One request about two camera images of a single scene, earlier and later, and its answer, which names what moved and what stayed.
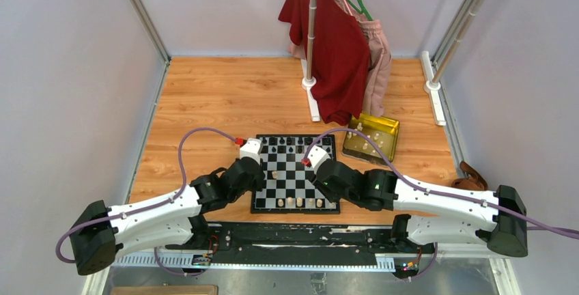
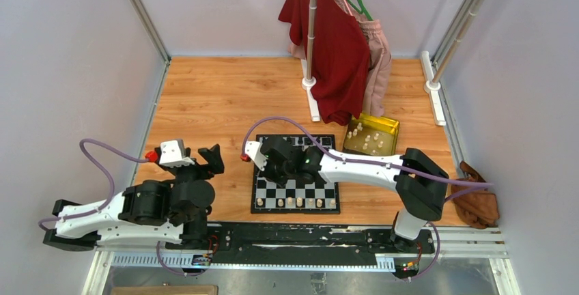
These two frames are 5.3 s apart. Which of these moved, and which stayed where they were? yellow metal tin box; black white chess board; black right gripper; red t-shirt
Moved: black right gripper
Stayed: black white chess board; red t-shirt; yellow metal tin box
